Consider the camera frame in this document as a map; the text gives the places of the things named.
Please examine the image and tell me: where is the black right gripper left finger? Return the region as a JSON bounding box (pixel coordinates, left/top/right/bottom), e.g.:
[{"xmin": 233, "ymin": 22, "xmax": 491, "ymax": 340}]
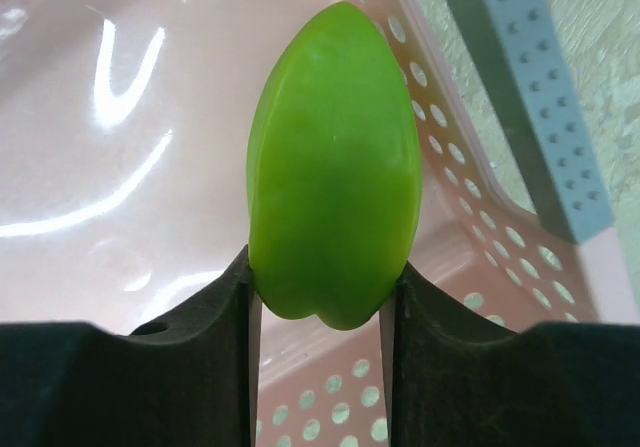
[{"xmin": 1, "ymin": 251, "xmax": 261, "ymax": 446}]

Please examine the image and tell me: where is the pink perforated plastic basket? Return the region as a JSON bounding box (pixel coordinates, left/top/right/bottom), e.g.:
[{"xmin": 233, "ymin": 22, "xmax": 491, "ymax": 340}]
[{"xmin": 1, "ymin": 0, "xmax": 639, "ymax": 446}]

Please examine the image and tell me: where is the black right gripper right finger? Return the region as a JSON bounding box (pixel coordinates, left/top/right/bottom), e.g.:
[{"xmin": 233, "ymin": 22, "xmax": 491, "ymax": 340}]
[{"xmin": 380, "ymin": 266, "xmax": 639, "ymax": 447}]

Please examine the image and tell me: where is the green starfruit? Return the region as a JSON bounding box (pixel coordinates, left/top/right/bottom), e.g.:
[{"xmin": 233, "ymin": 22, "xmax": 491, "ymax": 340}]
[{"xmin": 246, "ymin": 1, "xmax": 422, "ymax": 330}]

